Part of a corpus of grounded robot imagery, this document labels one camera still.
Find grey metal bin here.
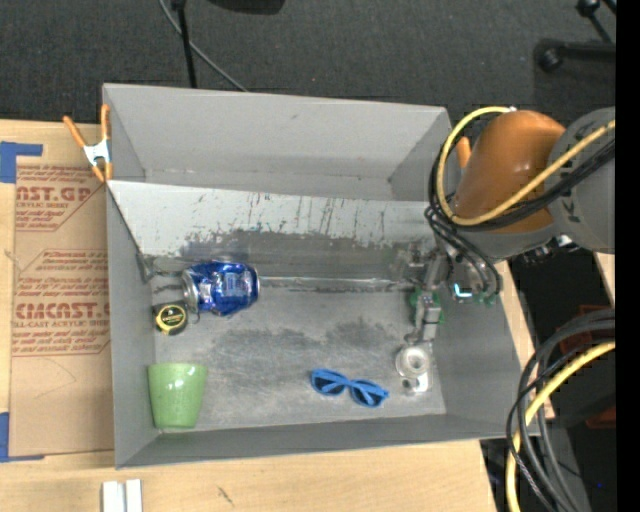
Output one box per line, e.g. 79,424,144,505
101,83,542,470

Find yellow and black tape measure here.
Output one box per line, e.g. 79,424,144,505
151,301,191,337

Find brown cardboard board, red print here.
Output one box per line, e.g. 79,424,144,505
0,118,117,464

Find blue sunglasses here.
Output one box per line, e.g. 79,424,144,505
309,368,391,409

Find crushed blue drink can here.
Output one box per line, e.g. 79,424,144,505
180,259,262,318

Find green cup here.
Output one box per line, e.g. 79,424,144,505
146,362,209,430

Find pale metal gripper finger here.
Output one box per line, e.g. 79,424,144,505
397,242,427,275
410,293,444,352

